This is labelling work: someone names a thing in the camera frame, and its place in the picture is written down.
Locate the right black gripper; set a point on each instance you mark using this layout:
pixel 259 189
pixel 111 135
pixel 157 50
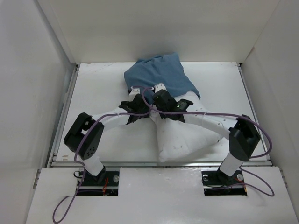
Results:
pixel 163 115

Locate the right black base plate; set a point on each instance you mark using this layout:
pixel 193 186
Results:
pixel 217 183

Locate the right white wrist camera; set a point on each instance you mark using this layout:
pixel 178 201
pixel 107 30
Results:
pixel 158 87

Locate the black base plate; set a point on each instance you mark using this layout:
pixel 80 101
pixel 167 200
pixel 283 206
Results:
pixel 108 186
pixel 217 183

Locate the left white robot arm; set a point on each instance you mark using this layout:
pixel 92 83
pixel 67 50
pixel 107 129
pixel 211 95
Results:
pixel 84 136

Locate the white pillow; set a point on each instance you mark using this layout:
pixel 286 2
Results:
pixel 177 141

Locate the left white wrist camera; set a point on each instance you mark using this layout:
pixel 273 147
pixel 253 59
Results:
pixel 133 91

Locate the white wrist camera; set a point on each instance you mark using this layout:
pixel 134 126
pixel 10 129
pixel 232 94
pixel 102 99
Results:
pixel 133 91
pixel 158 87

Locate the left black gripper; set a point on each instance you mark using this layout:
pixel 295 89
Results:
pixel 145 110

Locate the blue pillowcase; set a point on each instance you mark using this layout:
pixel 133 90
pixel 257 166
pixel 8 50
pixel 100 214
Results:
pixel 166 69

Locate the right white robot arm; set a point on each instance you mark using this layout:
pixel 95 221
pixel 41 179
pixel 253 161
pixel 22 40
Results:
pixel 241 133

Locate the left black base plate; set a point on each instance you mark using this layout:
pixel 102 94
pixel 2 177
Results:
pixel 108 186

